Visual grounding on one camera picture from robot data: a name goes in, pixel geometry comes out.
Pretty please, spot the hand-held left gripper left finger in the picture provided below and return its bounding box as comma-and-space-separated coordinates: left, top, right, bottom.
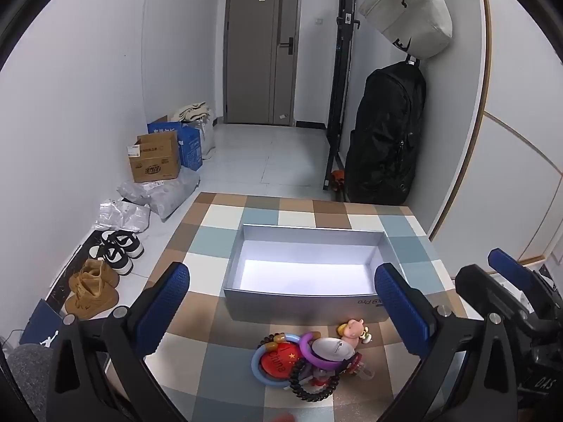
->
46, 262, 191, 422

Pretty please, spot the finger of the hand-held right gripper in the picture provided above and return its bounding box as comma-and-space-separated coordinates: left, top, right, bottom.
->
488, 248, 562, 313
455, 264, 535, 339

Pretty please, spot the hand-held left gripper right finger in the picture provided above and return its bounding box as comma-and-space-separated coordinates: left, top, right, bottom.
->
374, 262, 522, 422

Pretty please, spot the pink pig charm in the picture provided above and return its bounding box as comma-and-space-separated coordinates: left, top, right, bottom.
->
338, 319, 372, 350

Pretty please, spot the white round badge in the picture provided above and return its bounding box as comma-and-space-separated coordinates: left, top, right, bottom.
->
316, 338, 356, 361

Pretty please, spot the silver cardboard box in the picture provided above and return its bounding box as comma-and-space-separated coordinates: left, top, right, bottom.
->
222, 223, 399, 322

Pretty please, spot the purple ring bangle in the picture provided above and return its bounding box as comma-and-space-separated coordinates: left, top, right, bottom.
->
300, 332, 353, 372

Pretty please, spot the blue bangle with amber bead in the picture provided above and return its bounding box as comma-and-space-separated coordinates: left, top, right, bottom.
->
252, 333, 301, 390

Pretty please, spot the black spiral hair tie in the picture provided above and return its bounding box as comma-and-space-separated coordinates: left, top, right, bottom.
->
288, 358, 341, 403

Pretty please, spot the red round badge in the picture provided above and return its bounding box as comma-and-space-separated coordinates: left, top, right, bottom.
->
260, 348, 304, 382

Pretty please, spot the pale blue bangle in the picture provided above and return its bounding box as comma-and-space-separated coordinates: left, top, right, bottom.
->
257, 373, 291, 391

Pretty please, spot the beige shoulder bag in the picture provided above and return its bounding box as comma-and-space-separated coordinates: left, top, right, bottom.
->
358, 0, 454, 59

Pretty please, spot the black and white sneaker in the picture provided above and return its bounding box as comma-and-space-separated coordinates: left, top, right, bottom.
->
89, 243, 134, 276
100, 230, 145, 259

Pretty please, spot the tan suede boot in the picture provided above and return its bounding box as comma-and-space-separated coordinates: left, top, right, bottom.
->
65, 275, 119, 321
81, 258, 120, 288

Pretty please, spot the checkered tablecloth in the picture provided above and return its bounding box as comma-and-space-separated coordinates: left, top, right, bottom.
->
103, 191, 467, 422

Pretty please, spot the small silver plastic parcel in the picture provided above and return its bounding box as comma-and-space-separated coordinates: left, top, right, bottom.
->
93, 199, 151, 234

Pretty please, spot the white wardrobe with gold trim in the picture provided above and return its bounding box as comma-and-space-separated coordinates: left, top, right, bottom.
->
429, 0, 563, 269

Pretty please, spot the large grey plastic parcel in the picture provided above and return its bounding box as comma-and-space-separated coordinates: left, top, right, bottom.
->
116, 167, 201, 223

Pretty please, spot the dark blue shoe box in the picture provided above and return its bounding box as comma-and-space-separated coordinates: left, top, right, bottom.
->
18, 299, 64, 352

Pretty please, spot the brown cardboard box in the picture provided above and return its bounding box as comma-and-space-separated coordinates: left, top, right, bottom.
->
127, 131, 182, 184

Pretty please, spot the grey cloth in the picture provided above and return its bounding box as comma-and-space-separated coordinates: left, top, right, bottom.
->
6, 344, 53, 422

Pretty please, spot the blue carton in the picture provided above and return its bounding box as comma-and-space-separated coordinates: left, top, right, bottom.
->
178, 125, 204, 172

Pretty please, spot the white bag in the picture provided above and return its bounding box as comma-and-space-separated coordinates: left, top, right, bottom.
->
194, 114, 216, 161

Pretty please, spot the black backpack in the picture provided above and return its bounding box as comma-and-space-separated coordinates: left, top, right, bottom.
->
344, 60, 427, 206

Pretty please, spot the blue open box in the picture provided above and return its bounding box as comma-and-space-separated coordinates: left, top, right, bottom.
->
147, 115, 183, 138

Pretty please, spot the grey door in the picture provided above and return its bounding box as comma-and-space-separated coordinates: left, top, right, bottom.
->
221, 0, 304, 126

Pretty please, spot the red white keychain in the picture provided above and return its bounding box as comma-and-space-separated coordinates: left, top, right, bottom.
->
314, 358, 363, 383

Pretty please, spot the black metal door frame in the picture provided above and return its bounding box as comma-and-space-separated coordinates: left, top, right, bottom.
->
323, 0, 359, 192

